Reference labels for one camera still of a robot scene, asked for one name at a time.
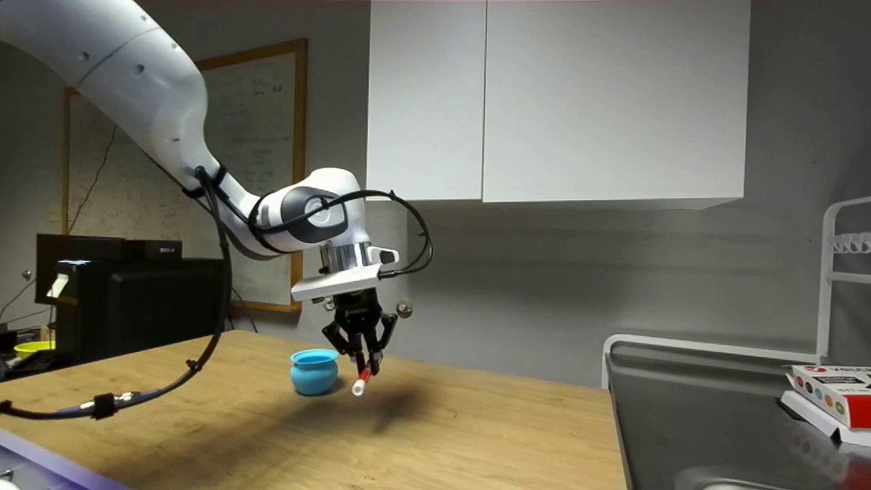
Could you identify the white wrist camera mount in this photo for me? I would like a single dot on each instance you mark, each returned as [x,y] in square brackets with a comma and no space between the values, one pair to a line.
[362,273]

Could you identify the yellow object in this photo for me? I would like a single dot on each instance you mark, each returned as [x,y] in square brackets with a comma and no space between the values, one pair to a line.
[32,345]

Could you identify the red green white marker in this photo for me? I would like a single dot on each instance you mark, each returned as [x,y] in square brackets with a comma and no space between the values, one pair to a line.
[360,385]

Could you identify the red white box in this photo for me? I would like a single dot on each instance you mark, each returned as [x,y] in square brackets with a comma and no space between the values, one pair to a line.
[831,398]

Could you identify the stainless steel sink counter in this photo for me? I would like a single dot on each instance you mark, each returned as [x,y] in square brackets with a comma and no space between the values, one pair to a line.
[709,417]

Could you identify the white wire dish rack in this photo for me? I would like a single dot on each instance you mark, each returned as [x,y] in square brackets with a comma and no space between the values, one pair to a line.
[833,243]

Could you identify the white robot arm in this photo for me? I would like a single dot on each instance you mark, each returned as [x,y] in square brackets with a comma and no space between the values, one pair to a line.
[140,77]

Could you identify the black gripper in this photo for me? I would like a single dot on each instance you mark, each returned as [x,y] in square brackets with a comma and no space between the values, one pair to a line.
[360,326]

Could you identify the blue cup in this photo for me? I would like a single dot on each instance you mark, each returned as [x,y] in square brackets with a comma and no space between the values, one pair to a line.
[313,371]

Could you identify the black equipment box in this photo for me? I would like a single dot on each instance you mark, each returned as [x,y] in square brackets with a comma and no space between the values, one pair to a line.
[121,294]

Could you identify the wood framed whiteboard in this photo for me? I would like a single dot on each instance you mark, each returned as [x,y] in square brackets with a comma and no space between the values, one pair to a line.
[254,126]

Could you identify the white wall cabinet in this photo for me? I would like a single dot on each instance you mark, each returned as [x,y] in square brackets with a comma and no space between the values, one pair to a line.
[544,100]

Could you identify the purple edged tray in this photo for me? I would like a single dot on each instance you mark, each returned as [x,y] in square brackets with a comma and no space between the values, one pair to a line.
[30,466]

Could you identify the round wall knob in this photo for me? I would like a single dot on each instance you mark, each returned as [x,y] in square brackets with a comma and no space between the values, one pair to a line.
[404,307]

